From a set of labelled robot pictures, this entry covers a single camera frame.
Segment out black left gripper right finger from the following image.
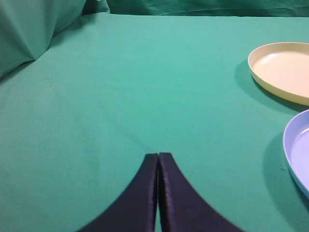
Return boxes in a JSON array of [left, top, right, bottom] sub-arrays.
[[158, 153, 242, 232]]

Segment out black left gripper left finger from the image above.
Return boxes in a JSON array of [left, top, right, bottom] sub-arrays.
[[79, 153, 158, 232]]

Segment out blue plate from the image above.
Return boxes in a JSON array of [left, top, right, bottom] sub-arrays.
[[282, 110, 309, 198]]

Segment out yellow plate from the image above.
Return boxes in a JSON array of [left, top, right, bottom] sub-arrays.
[[248, 42, 309, 106]]

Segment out green tablecloth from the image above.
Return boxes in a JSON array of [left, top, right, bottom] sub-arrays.
[[0, 13, 309, 232]]

